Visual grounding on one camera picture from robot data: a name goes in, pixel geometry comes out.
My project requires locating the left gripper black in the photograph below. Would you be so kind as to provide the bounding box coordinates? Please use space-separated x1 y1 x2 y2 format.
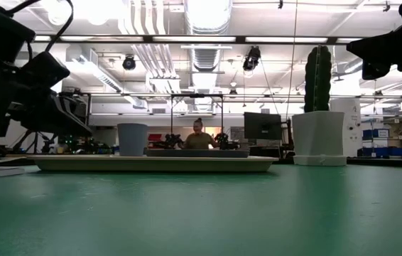
0 83 94 138

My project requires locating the light blue ribbed cup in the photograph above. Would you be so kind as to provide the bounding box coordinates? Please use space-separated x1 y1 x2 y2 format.
116 122 149 156

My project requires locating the grey blue plate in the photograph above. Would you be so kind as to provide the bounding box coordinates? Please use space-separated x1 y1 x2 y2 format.
145 149 251 159

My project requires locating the cream plastic tray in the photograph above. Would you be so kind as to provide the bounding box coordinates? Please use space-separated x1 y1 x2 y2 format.
30 154 279 174

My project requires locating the tall green cactus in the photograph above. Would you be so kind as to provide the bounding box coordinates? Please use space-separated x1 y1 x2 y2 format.
303 45 332 113

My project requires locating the black ceiling spotlight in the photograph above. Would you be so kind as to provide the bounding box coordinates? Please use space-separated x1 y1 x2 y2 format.
121 55 137 71
242 46 261 72

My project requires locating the white square plant pot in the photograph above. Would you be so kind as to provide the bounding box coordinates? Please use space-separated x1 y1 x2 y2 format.
291 110 348 166

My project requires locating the person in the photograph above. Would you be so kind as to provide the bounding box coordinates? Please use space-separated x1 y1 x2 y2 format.
183 117 220 150

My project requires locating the black computer monitor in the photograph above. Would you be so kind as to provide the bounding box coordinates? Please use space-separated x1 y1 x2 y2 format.
243 112 283 141

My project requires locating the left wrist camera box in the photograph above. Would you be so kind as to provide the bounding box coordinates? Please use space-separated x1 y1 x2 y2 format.
18 51 71 90

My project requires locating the black camera cable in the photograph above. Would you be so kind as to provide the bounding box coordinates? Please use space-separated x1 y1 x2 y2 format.
7 0 75 53

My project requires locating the black aluminium rig frame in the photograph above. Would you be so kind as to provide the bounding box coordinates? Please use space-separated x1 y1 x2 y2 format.
32 33 365 46

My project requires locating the silver ventilation duct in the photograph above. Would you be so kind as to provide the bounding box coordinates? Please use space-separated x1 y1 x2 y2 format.
185 0 233 74

